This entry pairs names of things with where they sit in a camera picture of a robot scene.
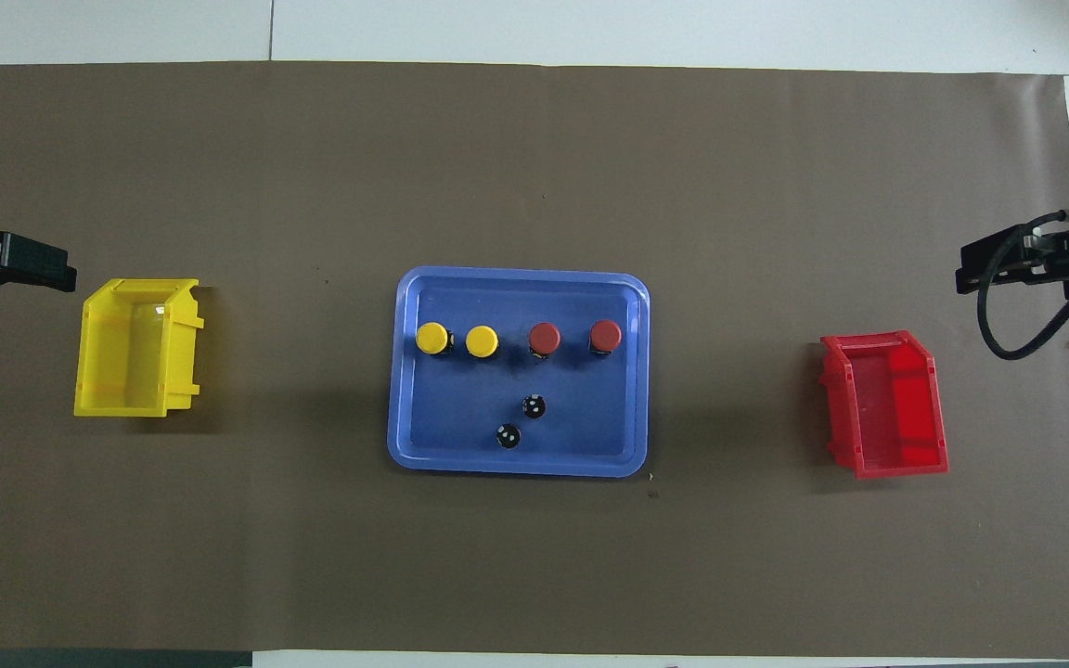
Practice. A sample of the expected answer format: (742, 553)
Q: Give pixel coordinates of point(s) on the yellow push button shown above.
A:
(482, 341)
(431, 338)

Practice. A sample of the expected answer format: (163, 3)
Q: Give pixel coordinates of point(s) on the red push button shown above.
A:
(545, 339)
(605, 335)

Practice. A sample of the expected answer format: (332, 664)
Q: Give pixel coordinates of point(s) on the yellow plastic bin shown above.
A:
(131, 357)

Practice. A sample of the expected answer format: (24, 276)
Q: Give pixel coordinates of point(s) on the red plastic bin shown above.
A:
(901, 408)

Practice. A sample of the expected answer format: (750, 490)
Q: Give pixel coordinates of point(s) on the blue plastic tray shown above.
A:
(581, 436)

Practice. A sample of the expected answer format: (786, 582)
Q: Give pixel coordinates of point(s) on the brown paper table mat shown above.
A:
(534, 167)

